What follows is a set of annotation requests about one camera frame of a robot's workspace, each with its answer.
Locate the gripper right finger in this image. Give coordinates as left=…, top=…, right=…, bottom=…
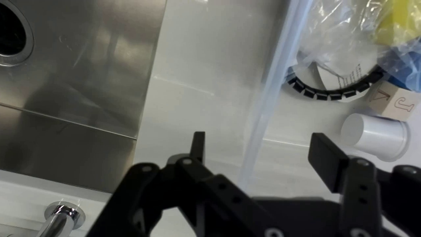
left=308, top=133, right=421, bottom=237

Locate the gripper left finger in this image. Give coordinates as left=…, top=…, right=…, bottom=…
left=86, top=132, right=280, bottom=237

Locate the clear plastic container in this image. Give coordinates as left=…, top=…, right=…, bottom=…
left=237, top=0, right=421, bottom=198

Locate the white plastic cup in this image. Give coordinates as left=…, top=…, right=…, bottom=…
left=340, top=113, right=411, bottom=162

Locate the wooden letter block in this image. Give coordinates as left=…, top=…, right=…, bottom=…
left=367, top=81, right=421, bottom=122

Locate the blue plastic wrap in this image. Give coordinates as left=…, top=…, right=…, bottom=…
left=378, top=39, right=421, bottom=93

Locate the chrome tap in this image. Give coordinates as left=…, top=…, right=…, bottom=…
left=36, top=201, right=87, bottom=237

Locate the clear plastic bag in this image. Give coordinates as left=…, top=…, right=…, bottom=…
left=296, top=0, right=421, bottom=81

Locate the yellow item in bag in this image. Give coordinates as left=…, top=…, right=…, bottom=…
left=374, top=0, right=421, bottom=46

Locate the stainless steel sink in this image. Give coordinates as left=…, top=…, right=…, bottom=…
left=0, top=0, right=168, bottom=194

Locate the black ribbed ring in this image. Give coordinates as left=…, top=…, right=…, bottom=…
left=285, top=64, right=386, bottom=102

